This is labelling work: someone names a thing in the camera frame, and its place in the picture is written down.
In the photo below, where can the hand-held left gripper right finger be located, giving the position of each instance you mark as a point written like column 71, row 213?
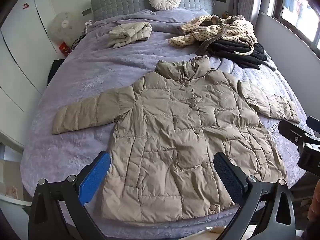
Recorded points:
column 228, row 176

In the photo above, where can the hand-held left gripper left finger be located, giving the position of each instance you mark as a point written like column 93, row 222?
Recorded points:
column 96, row 175

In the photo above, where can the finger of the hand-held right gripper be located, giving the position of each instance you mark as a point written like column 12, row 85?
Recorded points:
column 291, row 131
column 315, row 126

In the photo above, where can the beige puffer jacket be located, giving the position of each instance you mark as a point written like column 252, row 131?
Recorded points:
column 170, row 127

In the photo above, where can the person's right hand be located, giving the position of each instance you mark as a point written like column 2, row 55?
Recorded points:
column 315, row 205

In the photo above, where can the black knitted garment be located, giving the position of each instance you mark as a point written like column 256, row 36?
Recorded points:
column 237, row 51

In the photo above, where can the lilac embossed blanket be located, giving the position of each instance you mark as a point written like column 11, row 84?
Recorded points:
column 105, row 72

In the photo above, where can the grey scarf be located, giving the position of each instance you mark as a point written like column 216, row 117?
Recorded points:
column 208, row 43

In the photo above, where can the window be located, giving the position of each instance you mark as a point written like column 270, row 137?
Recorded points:
column 297, row 5

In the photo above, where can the cream striped garment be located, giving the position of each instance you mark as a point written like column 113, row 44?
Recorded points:
column 212, row 30

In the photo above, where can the red box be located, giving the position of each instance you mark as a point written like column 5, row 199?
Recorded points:
column 64, row 48

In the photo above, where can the white wardrobe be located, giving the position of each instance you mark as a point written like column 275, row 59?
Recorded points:
column 22, row 62

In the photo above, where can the folded cream puffer jacket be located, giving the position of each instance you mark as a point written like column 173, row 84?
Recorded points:
column 130, row 33

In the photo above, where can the white covered fan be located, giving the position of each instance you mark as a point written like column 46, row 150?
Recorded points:
column 62, row 26

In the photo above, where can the grey quilted headboard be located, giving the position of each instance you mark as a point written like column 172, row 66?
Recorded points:
column 120, row 2

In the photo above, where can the red wardrobe sticker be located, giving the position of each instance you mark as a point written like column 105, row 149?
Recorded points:
column 25, row 6

